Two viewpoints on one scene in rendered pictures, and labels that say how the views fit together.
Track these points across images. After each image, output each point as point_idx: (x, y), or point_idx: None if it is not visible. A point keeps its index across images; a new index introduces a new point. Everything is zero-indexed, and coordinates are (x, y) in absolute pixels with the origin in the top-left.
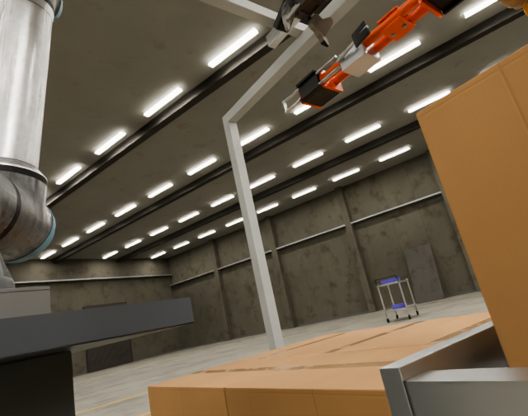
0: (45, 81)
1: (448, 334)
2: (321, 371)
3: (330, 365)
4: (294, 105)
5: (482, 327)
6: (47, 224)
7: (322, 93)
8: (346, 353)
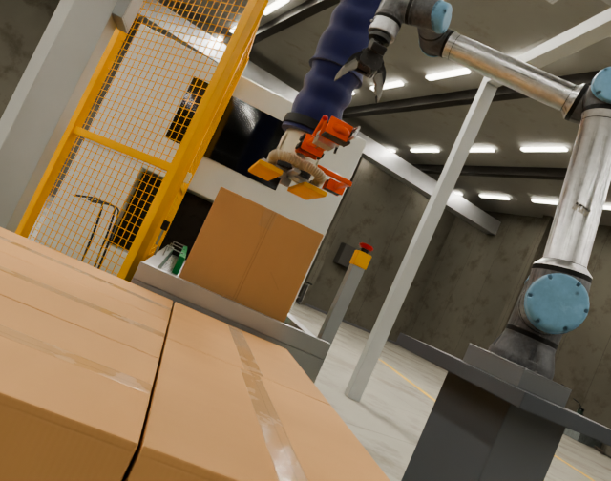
0: (565, 179)
1: (129, 293)
2: (263, 357)
3: (240, 350)
4: (351, 139)
5: (265, 315)
6: (524, 296)
7: (335, 141)
8: (185, 333)
